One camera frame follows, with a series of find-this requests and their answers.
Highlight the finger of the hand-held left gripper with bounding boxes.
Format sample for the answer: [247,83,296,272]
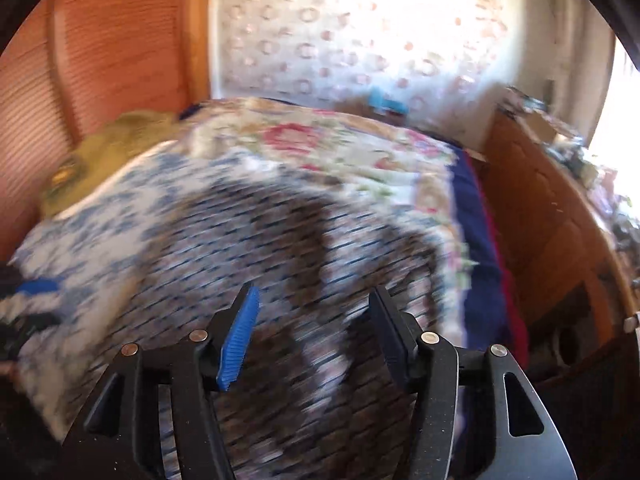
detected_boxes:
[0,311,64,348]
[0,266,67,307]

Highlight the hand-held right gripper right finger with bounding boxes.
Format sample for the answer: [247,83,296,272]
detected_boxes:
[368,285,577,480]

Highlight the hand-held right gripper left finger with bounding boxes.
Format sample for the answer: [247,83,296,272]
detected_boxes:
[60,282,261,480]

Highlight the navy medallion print pajama top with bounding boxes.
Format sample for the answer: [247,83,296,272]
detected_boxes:
[75,175,467,480]

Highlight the white blue-floral bedsheet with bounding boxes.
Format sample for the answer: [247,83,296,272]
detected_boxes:
[7,137,261,441]

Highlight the navy blue blanket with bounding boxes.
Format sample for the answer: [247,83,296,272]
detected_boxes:
[449,149,516,363]

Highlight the yellow patterned pillow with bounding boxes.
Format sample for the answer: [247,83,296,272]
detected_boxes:
[39,109,182,218]

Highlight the wooden cabinet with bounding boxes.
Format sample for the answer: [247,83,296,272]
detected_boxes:
[481,105,640,343]

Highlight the pink floral quilt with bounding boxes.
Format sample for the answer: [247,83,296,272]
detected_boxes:
[177,96,473,291]

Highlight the blue plastic basket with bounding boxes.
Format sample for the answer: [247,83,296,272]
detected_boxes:
[366,86,409,117]

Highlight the cardboard box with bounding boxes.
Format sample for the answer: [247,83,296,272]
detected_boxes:
[524,109,559,144]

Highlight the wooden slatted headboard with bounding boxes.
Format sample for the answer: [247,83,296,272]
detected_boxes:
[0,0,213,263]

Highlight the circle pattern sheer curtain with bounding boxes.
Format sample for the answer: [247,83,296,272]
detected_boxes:
[209,0,556,131]

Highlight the bright window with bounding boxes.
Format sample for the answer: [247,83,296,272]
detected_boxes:
[589,37,640,163]

